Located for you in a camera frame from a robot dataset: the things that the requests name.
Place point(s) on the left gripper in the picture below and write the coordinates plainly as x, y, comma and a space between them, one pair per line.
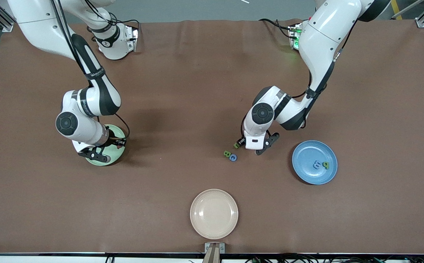
240, 141

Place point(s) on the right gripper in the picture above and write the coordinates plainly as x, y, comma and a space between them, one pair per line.
112, 140

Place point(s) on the green foam letter B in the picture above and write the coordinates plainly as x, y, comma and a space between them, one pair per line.
227, 153
326, 165

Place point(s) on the blue foam letter e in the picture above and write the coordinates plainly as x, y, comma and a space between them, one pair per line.
231, 157

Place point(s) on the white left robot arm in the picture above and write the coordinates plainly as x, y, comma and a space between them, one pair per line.
321, 36

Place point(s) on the beige round plate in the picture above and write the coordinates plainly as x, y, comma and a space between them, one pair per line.
214, 213

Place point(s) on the blue foam letter m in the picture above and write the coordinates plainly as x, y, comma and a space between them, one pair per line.
317, 165

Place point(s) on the blue round plate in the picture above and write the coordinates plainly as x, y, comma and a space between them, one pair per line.
307, 171

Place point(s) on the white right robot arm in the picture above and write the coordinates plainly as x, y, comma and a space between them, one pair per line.
84, 129

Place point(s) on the green round plate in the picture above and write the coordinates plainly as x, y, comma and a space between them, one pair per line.
117, 153

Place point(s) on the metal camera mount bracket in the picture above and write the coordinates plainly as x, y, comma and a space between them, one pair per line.
214, 252

